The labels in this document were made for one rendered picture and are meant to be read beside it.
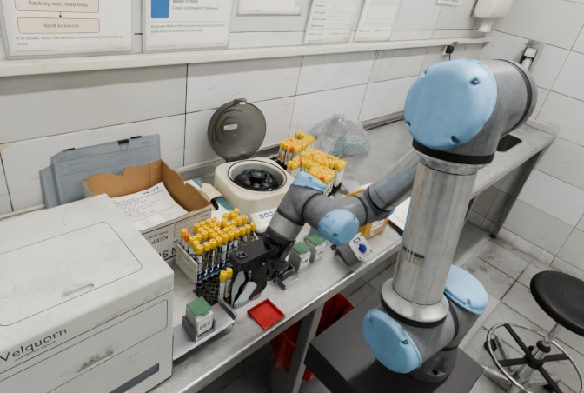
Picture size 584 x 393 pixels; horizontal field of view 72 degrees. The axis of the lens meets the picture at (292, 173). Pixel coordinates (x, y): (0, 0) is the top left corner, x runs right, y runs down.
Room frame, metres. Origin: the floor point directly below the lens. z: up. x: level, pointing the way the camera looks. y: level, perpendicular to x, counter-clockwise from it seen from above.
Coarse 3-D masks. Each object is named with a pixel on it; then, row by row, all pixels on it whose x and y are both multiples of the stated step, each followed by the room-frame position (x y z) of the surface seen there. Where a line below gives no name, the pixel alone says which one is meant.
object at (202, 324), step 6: (186, 306) 0.58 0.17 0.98; (186, 312) 0.58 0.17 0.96; (210, 312) 0.58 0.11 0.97; (192, 318) 0.56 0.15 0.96; (198, 318) 0.56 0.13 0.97; (204, 318) 0.57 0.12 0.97; (210, 318) 0.58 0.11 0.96; (192, 324) 0.56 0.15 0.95; (198, 324) 0.56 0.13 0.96; (204, 324) 0.57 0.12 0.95; (210, 324) 0.58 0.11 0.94; (198, 330) 0.56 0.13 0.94; (204, 330) 0.57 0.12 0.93
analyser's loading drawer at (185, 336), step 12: (216, 312) 0.63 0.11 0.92; (228, 312) 0.63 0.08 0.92; (180, 324) 0.58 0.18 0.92; (216, 324) 0.60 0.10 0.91; (228, 324) 0.61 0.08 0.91; (180, 336) 0.55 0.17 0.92; (192, 336) 0.55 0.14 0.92; (204, 336) 0.56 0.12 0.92; (180, 348) 0.53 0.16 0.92; (192, 348) 0.53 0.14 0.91
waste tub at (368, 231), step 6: (354, 192) 1.19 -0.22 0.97; (378, 222) 1.10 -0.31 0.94; (384, 222) 1.13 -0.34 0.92; (360, 228) 1.06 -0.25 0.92; (366, 228) 1.05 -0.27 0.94; (372, 228) 1.08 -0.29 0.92; (378, 228) 1.11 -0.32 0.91; (384, 228) 1.14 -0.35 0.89; (366, 234) 1.06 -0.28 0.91; (372, 234) 1.09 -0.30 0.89
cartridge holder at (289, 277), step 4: (288, 268) 0.84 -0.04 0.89; (292, 268) 0.84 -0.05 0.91; (280, 272) 0.81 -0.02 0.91; (288, 272) 0.81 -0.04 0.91; (292, 272) 0.83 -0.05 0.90; (284, 276) 0.80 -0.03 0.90; (288, 276) 0.81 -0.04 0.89; (292, 276) 0.82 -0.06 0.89; (296, 276) 0.82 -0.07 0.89; (280, 280) 0.80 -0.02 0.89; (284, 280) 0.80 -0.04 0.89; (288, 280) 0.80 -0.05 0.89; (292, 280) 0.81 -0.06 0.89; (296, 280) 0.82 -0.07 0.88; (284, 284) 0.79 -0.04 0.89; (288, 284) 0.79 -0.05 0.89; (284, 288) 0.78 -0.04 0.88
